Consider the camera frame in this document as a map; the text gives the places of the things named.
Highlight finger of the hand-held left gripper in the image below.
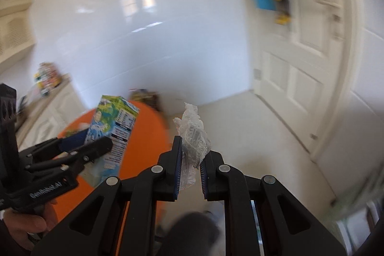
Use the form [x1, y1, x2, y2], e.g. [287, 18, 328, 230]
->
[25, 136, 114, 181]
[18, 129, 89, 161]

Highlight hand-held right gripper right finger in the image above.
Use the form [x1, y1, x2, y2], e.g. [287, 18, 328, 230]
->
[199, 150, 348, 256]

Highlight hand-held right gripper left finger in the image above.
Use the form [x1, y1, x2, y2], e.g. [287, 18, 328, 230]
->
[30, 135, 183, 256]

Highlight green and blue drink carton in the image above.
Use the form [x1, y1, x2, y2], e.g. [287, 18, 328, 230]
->
[79, 95, 140, 187]

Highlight clear plastic wrapper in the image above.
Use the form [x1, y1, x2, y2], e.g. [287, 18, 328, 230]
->
[173, 102, 212, 192]

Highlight person's left hand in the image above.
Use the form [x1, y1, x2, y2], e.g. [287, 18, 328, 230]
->
[0, 199, 57, 250]

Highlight cream kitchen counter cabinets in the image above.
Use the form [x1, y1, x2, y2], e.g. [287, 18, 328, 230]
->
[15, 74, 87, 151]

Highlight orange round table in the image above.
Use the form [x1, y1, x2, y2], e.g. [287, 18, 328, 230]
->
[54, 100, 170, 256]

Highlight dark cloth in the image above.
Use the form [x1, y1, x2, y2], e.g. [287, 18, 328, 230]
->
[156, 212, 224, 256]

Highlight row of condiment bottles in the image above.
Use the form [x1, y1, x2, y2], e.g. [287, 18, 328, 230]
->
[34, 62, 63, 97]

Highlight black bag with jars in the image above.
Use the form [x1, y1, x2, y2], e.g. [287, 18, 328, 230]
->
[129, 89, 164, 117]

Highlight white panelled door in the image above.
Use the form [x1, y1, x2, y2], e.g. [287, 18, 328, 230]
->
[253, 0, 360, 161]

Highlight yellow and black hanging tool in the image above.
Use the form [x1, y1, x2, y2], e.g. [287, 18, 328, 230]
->
[271, 0, 293, 26]

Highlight cream lattice wall cabinet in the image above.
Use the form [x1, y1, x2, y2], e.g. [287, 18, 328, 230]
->
[0, 0, 38, 65]

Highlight metal door handle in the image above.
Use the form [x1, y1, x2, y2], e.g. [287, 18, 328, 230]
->
[313, 0, 344, 41]

